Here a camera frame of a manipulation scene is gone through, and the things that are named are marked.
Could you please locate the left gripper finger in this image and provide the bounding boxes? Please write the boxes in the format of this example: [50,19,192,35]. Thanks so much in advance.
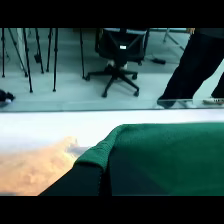
[39,162,103,197]

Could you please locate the dark green T-shirt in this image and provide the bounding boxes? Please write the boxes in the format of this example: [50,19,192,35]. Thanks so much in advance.
[73,122,224,197]

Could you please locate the black tripod stand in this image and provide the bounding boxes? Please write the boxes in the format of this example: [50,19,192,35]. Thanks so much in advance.
[33,27,60,93]
[0,27,34,94]

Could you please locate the black office chair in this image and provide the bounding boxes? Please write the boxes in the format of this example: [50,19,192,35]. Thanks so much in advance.
[84,27,151,99]

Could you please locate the person's legs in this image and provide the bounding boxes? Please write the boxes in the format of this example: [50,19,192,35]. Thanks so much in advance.
[156,27,224,110]

